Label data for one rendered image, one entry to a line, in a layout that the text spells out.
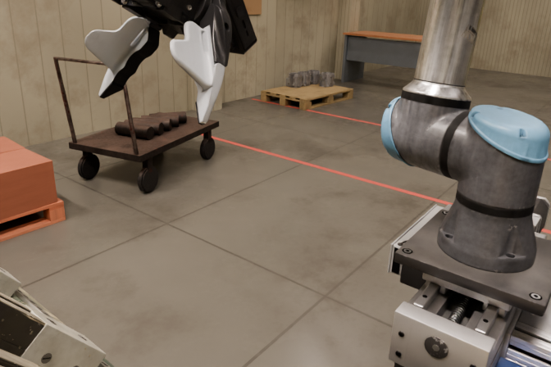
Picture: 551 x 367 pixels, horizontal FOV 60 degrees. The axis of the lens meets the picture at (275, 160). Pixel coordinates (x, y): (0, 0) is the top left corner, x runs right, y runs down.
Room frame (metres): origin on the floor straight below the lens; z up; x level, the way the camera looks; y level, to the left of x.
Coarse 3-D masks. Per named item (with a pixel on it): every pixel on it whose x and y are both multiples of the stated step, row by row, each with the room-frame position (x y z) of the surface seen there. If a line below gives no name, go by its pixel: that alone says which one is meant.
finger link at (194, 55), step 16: (192, 32) 0.43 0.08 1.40; (208, 32) 0.44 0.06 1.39; (176, 48) 0.40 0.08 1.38; (192, 48) 0.42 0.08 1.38; (208, 48) 0.43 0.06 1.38; (192, 64) 0.40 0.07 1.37; (208, 64) 0.42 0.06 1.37; (208, 80) 0.41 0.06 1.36; (208, 96) 0.41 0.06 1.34; (208, 112) 0.40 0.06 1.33
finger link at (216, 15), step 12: (216, 0) 0.47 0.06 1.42; (216, 12) 0.45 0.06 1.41; (204, 24) 0.45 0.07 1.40; (216, 24) 0.45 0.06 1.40; (228, 24) 0.45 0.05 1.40; (216, 36) 0.44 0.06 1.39; (228, 36) 0.44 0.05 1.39; (216, 48) 0.43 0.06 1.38; (228, 48) 0.44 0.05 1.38; (216, 60) 0.42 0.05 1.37
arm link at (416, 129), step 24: (432, 0) 0.83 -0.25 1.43; (456, 0) 0.79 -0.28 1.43; (480, 0) 0.80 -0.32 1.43; (432, 24) 0.81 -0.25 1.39; (456, 24) 0.79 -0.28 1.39; (432, 48) 0.80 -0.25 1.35; (456, 48) 0.78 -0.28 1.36; (432, 72) 0.79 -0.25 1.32; (456, 72) 0.78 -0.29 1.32; (408, 96) 0.80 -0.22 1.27; (432, 96) 0.77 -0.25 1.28; (456, 96) 0.77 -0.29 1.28; (384, 120) 0.82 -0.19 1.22; (408, 120) 0.78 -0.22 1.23; (432, 120) 0.76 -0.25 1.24; (384, 144) 0.82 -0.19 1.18; (408, 144) 0.77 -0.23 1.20; (432, 144) 0.74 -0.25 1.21; (432, 168) 0.75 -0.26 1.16
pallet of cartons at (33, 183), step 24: (0, 144) 2.99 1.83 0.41; (0, 168) 2.57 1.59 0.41; (24, 168) 2.59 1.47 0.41; (48, 168) 2.71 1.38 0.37; (0, 192) 2.47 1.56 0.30; (24, 192) 2.58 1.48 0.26; (48, 192) 2.69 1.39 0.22; (0, 216) 2.46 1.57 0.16; (48, 216) 2.69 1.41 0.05; (0, 240) 2.44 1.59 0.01
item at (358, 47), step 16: (352, 32) 8.38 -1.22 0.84; (368, 32) 8.53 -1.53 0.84; (384, 32) 8.67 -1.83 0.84; (352, 48) 8.22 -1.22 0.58; (368, 48) 8.04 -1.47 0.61; (384, 48) 7.88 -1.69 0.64; (400, 48) 7.71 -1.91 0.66; (416, 48) 7.56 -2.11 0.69; (352, 64) 8.46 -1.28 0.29; (384, 64) 7.86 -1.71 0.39; (400, 64) 7.69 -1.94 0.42; (416, 64) 7.54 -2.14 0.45
